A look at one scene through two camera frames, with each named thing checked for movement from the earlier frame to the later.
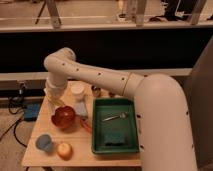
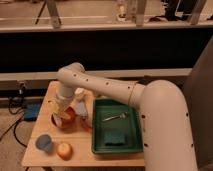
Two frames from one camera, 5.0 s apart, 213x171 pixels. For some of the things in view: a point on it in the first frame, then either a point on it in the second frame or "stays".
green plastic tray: (104, 108) stays
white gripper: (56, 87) → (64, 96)
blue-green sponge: (113, 139) stays
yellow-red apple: (64, 151) stays
